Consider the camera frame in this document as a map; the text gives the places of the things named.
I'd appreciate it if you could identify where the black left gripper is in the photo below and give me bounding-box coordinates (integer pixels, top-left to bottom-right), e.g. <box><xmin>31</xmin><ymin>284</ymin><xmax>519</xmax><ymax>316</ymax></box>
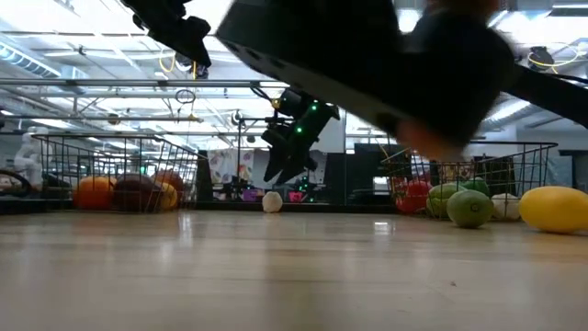
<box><xmin>121</xmin><ymin>0</ymin><xmax>212</xmax><ymax>68</ymax></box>

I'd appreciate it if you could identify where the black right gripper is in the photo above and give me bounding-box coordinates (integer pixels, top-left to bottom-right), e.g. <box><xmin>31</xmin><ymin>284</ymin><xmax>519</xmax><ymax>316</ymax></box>
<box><xmin>261</xmin><ymin>87</ymin><xmax>341</xmax><ymax>185</ymax></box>

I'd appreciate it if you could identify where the red and yellow apple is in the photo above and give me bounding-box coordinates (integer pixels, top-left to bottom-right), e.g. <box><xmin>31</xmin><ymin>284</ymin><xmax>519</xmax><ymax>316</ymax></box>
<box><xmin>153</xmin><ymin>169</ymin><xmax>186</xmax><ymax>192</ymax></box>

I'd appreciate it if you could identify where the orange citrus fruit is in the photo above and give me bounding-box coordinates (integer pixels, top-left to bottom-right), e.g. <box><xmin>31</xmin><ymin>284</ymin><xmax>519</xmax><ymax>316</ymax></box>
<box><xmin>158</xmin><ymin>182</ymin><xmax>179</xmax><ymax>211</ymax></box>

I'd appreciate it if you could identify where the red bell pepper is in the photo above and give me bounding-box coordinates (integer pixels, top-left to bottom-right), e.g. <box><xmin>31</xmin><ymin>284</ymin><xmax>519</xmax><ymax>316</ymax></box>
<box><xmin>397</xmin><ymin>179</ymin><xmax>433</xmax><ymax>215</ymax></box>

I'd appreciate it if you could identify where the dark red apple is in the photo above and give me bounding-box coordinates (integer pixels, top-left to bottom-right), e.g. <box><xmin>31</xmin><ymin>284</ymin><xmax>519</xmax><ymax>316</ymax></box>
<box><xmin>112</xmin><ymin>173</ymin><xmax>163</xmax><ymax>213</ymax></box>

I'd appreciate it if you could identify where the light green chayote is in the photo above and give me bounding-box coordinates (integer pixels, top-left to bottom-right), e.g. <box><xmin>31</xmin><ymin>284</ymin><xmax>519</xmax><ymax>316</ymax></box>
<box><xmin>426</xmin><ymin>182</ymin><xmax>466</xmax><ymax>218</ymax></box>

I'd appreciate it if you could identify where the orange persimmon green calyx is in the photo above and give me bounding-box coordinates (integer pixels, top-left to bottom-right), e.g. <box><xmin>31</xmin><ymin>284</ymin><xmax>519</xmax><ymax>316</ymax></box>
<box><xmin>73</xmin><ymin>176</ymin><xmax>116</xmax><ymax>211</ymax></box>

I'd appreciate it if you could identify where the green lime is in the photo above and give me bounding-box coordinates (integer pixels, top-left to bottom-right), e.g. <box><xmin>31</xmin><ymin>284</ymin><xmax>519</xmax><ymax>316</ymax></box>
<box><xmin>446</xmin><ymin>189</ymin><xmax>495</xmax><ymax>230</ymax></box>

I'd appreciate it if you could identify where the green bell pepper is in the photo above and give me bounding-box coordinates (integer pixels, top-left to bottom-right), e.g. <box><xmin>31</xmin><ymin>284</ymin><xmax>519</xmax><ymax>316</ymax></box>
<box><xmin>461</xmin><ymin>177</ymin><xmax>492</xmax><ymax>197</ymax></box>

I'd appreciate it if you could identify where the white building column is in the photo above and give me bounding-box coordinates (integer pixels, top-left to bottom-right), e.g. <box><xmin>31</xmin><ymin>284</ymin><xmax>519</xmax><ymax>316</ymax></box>
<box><xmin>316</xmin><ymin>117</ymin><xmax>346</xmax><ymax>155</ymax></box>

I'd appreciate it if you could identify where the floral print banner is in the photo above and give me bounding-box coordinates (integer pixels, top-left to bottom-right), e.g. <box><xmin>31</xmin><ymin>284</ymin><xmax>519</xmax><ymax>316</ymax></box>
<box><xmin>207</xmin><ymin>147</ymin><xmax>254</xmax><ymax>185</ymax></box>

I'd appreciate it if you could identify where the floral patterned cloth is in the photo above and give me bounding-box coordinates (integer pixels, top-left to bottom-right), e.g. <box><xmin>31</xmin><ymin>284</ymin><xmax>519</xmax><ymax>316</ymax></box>
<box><xmin>435</xmin><ymin>160</ymin><xmax>479</xmax><ymax>183</ymax></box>

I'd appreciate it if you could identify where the white humanoid figure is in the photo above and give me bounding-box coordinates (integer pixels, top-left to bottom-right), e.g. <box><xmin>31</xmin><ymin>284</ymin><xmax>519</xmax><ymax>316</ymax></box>
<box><xmin>12</xmin><ymin>127</ymin><xmax>52</xmax><ymax>190</ymax></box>

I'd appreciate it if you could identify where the yellow lemon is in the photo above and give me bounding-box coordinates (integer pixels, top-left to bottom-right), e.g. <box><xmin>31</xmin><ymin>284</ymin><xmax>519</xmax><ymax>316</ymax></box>
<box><xmin>518</xmin><ymin>186</ymin><xmax>588</xmax><ymax>234</ymax></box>

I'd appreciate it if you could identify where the black ceiling cable reel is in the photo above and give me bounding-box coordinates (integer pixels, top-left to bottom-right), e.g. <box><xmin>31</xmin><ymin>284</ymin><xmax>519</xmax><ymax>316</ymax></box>
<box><xmin>526</xmin><ymin>45</ymin><xmax>556</xmax><ymax>73</ymax></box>
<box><xmin>174</xmin><ymin>52</ymin><xmax>210</xmax><ymax>80</ymax></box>

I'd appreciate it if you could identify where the black frame rig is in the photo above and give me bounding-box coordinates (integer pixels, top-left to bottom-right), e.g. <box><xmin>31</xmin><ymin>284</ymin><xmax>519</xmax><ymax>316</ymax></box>
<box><xmin>237</xmin><ymin>117</ymin><xmax>277</xmax><ymax>155</ymax></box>

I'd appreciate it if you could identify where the hanging cable loop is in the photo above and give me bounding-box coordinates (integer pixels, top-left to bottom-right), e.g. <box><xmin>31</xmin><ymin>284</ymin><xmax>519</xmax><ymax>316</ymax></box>
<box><xmin>174</xmin><ymin>88</ymin><xmax>198</xmax><ymax>106</ymax></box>

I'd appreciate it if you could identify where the wire basket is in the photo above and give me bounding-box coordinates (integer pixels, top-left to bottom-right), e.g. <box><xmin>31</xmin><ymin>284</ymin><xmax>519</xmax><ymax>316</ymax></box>
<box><xmin>380</xmin><ymin>141</ymin><xmax>560</xmax><ymax>222</ymax></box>
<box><xmin>29</xmin><ymin>132</ymin><xmax>201</xmax><ymax>215</ymax></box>

